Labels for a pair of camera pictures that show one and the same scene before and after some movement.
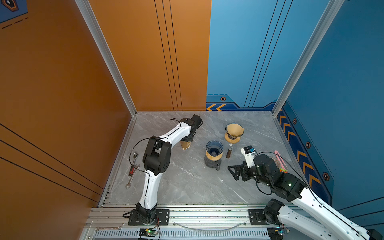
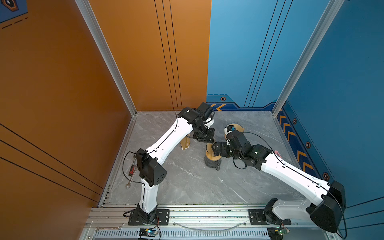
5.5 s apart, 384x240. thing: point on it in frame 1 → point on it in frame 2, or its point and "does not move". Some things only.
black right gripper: (243, 169) → (223, 145)
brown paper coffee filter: (235, 129) does not move
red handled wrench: (135, 155) does not move
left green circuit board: (148, 232) does not move
